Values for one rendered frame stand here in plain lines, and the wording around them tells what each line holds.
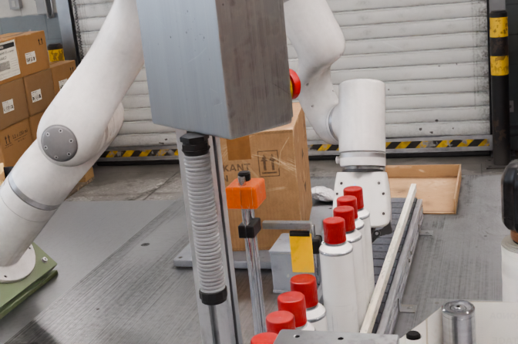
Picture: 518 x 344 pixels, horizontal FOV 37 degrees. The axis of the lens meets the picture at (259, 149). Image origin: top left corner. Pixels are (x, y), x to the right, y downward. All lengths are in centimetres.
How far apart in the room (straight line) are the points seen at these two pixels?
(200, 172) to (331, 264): 35
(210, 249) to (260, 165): 75
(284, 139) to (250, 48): 80
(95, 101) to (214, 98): 61
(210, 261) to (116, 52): 60
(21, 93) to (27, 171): 343
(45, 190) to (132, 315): 30
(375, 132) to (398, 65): 409
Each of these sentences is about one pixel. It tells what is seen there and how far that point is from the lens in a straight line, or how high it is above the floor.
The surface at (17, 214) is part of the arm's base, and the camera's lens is 163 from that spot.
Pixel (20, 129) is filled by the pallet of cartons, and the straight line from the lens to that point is 498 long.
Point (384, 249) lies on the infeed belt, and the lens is 162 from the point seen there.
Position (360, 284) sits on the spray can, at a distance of 126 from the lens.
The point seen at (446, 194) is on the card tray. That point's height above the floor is 83.
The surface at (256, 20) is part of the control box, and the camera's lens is 88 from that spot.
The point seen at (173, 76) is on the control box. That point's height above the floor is 135.
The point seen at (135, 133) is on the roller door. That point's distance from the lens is 606.
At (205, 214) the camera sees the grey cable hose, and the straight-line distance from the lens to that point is 93.
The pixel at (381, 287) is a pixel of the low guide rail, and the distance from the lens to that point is 136.
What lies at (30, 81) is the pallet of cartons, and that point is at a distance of 510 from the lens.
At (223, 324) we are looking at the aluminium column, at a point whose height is 99.
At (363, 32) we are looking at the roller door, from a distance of 545.
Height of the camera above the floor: 148
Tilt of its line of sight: 14 degrees down
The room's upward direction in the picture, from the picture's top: 6 degrees counter-clockwise
